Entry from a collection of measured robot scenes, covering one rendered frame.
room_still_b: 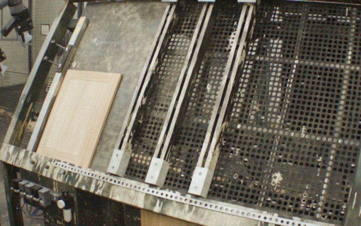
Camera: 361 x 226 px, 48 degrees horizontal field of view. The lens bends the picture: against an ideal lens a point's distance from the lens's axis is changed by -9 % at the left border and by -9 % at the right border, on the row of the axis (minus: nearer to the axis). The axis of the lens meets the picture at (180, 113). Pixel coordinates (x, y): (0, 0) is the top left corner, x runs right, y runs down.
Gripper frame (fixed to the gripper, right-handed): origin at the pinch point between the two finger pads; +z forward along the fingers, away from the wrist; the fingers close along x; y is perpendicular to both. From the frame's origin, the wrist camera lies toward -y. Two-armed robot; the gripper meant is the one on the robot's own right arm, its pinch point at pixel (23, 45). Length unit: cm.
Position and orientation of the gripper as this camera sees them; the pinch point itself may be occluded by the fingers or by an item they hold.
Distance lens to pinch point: 219.0
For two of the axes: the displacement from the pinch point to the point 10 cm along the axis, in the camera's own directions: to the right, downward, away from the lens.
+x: -6.5, -5.0, 5.7
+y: 7.6, -4.8, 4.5
